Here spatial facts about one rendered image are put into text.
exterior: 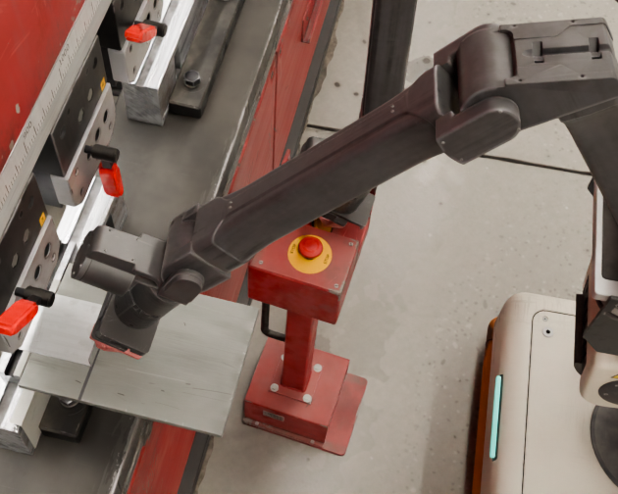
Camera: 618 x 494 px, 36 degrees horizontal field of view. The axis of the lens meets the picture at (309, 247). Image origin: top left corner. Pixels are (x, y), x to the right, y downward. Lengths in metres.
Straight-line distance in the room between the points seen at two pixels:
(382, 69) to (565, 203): 1.40
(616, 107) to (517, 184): 1.83
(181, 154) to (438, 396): 1.04
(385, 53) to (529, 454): 0.99
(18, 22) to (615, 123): 0.55
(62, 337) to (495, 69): 0.69
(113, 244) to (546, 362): 1.26
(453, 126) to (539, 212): 1.84
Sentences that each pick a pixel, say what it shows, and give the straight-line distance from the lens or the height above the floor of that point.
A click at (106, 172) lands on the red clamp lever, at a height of 1.15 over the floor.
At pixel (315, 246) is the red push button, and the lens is 1.52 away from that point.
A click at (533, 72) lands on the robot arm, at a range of 0.80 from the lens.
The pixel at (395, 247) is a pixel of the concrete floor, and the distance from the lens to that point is 2.48.
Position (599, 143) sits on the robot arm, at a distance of 0.87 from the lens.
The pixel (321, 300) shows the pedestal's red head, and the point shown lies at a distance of 1.56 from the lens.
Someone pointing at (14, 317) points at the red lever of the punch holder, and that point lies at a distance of 1.00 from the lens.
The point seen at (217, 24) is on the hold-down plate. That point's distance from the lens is 1.67.
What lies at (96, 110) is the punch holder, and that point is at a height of 1.19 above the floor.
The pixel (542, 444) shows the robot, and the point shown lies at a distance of 2.03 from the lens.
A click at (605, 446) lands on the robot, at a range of 2.08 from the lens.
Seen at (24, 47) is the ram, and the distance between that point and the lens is 0.97.
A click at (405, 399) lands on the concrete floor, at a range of 2.30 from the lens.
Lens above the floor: 2.13
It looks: 60 degrees down
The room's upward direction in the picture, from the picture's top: 6 degrees clockwise
